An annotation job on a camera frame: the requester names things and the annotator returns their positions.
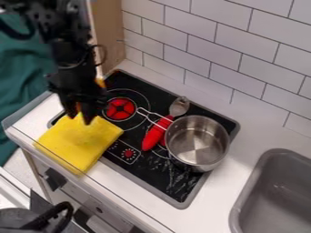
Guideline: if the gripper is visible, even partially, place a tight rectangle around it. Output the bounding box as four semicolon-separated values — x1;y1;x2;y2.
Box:
45;57;110;126

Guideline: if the toy stove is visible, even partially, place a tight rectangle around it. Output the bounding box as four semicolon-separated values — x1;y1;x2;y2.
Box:
45;69;242;210

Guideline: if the yellow cloth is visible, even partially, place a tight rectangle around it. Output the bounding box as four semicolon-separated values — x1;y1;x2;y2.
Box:
33;112;125;176

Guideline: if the orange toy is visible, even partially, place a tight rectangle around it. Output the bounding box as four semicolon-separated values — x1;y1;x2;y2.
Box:
93;76;107;89

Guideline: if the silver pot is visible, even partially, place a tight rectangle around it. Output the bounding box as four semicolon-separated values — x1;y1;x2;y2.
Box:
163;114;233;174

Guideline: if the toy sink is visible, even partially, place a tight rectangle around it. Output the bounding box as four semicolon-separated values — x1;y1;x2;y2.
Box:
226;147;311;233

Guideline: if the red-handled silver spoon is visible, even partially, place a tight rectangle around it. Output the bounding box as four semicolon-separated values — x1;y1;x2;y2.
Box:
140;96;191;152

